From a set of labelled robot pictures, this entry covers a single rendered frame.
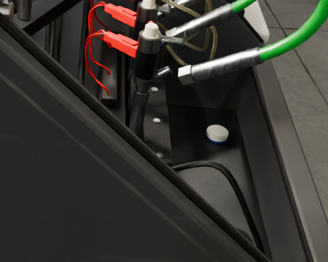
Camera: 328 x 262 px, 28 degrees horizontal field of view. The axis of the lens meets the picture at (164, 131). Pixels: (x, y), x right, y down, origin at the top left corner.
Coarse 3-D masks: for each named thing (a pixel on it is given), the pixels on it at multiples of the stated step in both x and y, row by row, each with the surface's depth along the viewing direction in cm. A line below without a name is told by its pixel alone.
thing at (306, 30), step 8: (320, 0) 62; (320, 8) 62; (312, 16) 63; (320, 16) 63; (304, 24) 64; (312, 24) 63; (320, 24) 63; (296, 32) 65; (304, 32) 64; (312, 32) 64; (288, 40) 65; (296, 40) 65; (304, 40) 65; (264, 48) 67; (272, 48) 66; (280, 48) 66; (288, 48) 66; (264, 56) 67; (272, 56) 67
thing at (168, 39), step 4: (164, 36) 80; (168, 36) 80; (160, 40) 79; (164, 40) 79; (168, 40) 80; (172, 40) 80; (176, 40) 80; (180, 40) 80; (176, 44) 80; (180, 44) 80
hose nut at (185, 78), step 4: (180, 68) 72; (184, 68) 71; (188, 68) 71; (180, 72) 71; (184, 72) 71; (188, 72) 71; (180, 76) 71; (184, 76) 71; (188, 76) 71; (192, 76) 71; (180, 80) 71; (184, 80) 71; (188, 80) 71; (192, 80) 71; (184, 84) 72; (188, 84) 72
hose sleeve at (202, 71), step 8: (256, 48) 67; (224, 56) 70; (232, 56) 69; (240, 56) 68; (248, 56) 67; (256, 56) 67; (200, 64) 70; (208, 64) 70; (216, 64) 69; (224, 64) 69; (232, 64) 68; (240, 64) 68; (248, 64) 68; (256, 64) 68; (192, 72) 71; (200, 72) 70; (208, 72) 70; (216, 72) 70; (224, 72) 69; (200, 80) 71
